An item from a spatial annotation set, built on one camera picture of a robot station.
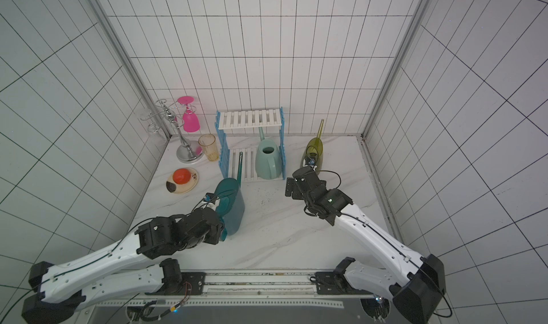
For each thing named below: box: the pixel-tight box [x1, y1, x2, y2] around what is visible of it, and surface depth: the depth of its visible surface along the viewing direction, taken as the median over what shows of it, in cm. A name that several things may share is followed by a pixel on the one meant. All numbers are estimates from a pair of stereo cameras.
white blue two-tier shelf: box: [214, 107, 287, 182], surface depth 92 cm
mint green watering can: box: [254, 127, 282, 180], surface depth 92 cm
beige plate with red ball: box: [166, 166, 200, 195], surface depth 100 cm
